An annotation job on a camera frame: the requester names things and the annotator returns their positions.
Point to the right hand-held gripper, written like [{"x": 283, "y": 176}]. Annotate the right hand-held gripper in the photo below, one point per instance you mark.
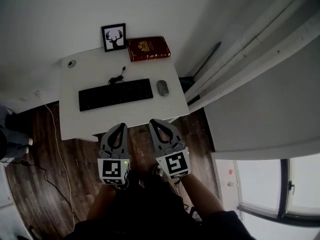
[{"x": 175, "y": 165}]

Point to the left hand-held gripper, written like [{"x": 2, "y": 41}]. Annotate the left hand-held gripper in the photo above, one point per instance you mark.
[{"x": 113, "y": 169}]

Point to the black keyboard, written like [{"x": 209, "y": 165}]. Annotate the black keyboard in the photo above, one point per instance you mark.
[{"x": 112, "y": 95}]

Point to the grey mouse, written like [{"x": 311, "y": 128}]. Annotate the grey mouse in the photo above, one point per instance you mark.
[{"x": 162, "y": 87}]

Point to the person's right forearm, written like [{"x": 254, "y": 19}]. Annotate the person's right forearm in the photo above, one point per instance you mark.
[{"x": 200, "y": 194}]

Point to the person's left forearm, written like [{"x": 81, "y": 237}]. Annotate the person's left forearm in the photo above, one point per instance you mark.
[{"x": 100, "y": 201}]

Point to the person's right shoe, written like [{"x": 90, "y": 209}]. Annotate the person's right shoe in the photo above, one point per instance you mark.
[{"x": 157, "y": 170}]

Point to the white desk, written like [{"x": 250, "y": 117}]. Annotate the white desk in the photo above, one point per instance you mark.
[{"x": 75, "y": 124}]

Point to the person's black clothing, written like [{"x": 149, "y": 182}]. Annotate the person's black clothing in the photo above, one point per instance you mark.
[{"x": 150, "y": 209}]

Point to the small grey object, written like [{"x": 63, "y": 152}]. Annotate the small grey object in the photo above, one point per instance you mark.
[{"x": 230, "y": 184}]

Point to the red hardcover book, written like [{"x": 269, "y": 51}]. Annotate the red hardcover book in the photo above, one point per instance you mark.
[{"x": 147, "y": 47}]

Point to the black framed window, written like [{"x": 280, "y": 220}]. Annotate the black framed window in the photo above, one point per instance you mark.
[{"x": 260, "y": 184}]

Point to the black framed deer picture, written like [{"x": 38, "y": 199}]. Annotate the black framed deer picture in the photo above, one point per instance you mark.
[{"x": 113, "y": 37}]

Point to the white vertical pipe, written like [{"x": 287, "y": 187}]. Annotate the white vertical pipe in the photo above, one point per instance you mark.
[
  {"x": 262, "y": 54},
  {"x": 237, "y": 44}
]

